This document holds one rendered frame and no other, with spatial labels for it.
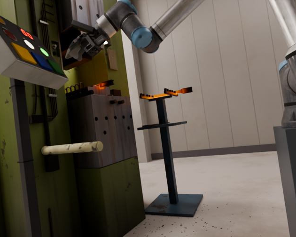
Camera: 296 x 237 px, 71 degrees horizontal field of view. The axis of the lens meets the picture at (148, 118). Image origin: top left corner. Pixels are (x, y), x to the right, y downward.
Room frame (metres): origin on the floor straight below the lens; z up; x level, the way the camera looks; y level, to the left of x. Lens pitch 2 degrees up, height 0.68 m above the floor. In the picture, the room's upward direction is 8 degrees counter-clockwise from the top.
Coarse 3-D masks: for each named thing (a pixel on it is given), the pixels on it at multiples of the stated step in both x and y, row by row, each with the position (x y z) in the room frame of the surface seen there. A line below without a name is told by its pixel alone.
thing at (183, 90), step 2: (182, 88) 1.78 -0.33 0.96; (184, 88) 1.77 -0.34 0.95; (186, 88) 1.77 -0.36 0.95; (188, 88) 1.76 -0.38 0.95; (190, 88) 1.76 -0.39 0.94; (180, 90) 1.78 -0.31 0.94; (182, 90) 1.78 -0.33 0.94; (184, 90) 1.78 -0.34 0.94; (186, 90) 1.77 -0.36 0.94; (188, 90) 1.76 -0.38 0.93; (190, 90) 1.76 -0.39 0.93; (176, 92) 1.80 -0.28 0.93; (178, 92) 1.79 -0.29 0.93; (180, 92) 1.78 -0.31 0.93; (182, 92) 1.77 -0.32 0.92; (184, 92) 1.78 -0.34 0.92; (186, 92) 1.77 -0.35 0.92; (188, 92) 1.76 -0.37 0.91; (190, 92) 1.77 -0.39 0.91; (160, 94) 1.86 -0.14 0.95; (162, 94) 1.85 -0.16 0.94; (164, 94) 1.84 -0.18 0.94; (166, 94) 1.83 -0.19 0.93; (154, 96) 1.88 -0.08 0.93; (156, 96) 1.87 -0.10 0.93; (158, 96) 1.86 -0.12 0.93; (160, 96) 1.87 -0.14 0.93
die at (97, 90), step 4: (84, 88) 1.33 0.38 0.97; (88, 88) 1.31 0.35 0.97; (92, 88) 1.34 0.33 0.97; (96, 88) 1.37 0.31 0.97; (100, 88) 1.40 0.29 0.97; (104, 88) 1.43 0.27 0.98; (108, 88) 1.46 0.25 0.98; (72, 92) 1.39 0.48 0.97; (96, 92) 1.37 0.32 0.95; (100, 92) 1.39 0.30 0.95; (104, 92) 1.43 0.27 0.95; (108, 92) 1.46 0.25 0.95
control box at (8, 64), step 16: (0, 16) 0.81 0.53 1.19; (0, 32) 0.72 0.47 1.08; (16, 32) 0.84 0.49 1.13; (0, 48) 0.70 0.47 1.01; (32, 48) 0.87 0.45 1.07; (0, 64) 0.70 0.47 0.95; (16, 64) 0.70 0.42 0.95; (32, 64) 0.77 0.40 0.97; (32, 80) 0.84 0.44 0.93; (48, 80) 0.91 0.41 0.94; (64, 80) 1.00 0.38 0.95
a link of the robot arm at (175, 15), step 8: (184, 0) 0.90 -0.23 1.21; (192, 0) 0.90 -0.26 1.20; (200, 0) 0.91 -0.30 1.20; (176, 8) 0.92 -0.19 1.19; (184, 8) 0.91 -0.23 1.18; (192, 8) 0.92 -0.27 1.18; (168, 16) 0.93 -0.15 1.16; (176, 16) 0.93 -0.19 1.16; (184, 16) 0.94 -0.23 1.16; (160, 24) 0.95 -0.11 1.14; (168, 24) 0.94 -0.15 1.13; (176, 24) 0.95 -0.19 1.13; (152, 32) 0.96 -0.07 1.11; (160, 32) 0.96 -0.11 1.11; (168, 32) 0.97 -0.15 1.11; (152, 40) 0.95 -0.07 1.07; (160, 40) 0.98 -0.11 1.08; (144, 48) 0.97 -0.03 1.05; (152, 48) 1.00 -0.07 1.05
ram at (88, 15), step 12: (60, 0) 1.32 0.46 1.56; (72, 0) 1.28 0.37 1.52; (84, 0) 1.36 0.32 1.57; (96, 0) 1.46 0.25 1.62; (60, 12) 1.33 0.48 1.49; (72, 12) 1.27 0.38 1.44; (84, 12) 1.35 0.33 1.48; (96, 12) 1.45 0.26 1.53; (60, 24) 1.34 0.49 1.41; (60, 36) 1.39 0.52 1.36
